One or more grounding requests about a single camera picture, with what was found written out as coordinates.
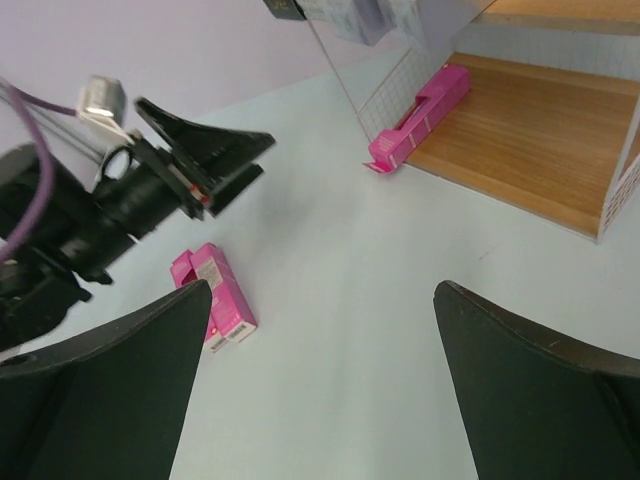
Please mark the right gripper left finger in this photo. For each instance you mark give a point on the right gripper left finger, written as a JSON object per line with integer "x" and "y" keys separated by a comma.
{"x": 108, "y": 403}

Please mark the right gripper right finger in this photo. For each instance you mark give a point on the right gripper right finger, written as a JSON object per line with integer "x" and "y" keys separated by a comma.
{"x": 536, "y": 403}

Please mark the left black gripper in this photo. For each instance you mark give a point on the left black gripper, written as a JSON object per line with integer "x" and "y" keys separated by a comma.
{"x": 197, "y": 173}

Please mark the pink toothpaste box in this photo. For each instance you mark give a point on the pink toothpaste box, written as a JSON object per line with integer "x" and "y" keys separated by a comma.
{"x": 433, "y": 102}
{"x": 183, "y": 272}
{"x": 229, "y": 308}

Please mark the silver WR toothpaste box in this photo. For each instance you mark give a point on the silver WR toothpaste box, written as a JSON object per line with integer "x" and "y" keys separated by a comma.
{"x": 285, "y": 10}

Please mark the plain silver toothpaste box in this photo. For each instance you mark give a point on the plain silver toothpaste box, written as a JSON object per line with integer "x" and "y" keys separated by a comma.
{"x": 325, "y": 10}

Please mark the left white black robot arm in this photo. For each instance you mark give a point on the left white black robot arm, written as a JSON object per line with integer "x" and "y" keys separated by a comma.
{"x": 81, "y": 233}

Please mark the white wire wooden shelf rack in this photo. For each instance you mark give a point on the white wire wooden shelf rack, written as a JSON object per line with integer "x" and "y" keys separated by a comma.
{"x": 551, "y": 123}

